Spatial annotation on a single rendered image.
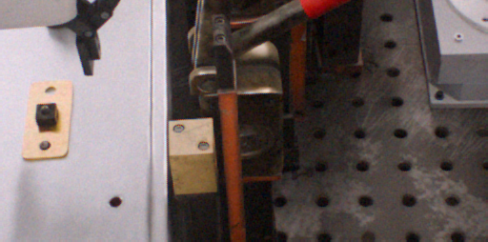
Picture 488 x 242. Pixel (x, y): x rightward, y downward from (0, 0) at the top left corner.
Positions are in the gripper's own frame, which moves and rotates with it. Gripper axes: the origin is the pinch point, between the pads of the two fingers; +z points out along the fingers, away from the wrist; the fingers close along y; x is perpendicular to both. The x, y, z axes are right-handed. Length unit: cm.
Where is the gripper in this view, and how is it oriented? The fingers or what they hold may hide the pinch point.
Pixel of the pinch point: (30, 59)
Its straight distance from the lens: 75.4
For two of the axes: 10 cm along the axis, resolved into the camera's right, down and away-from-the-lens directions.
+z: 0.5, 6.4, 7.7
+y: -10.0, 0.8, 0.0
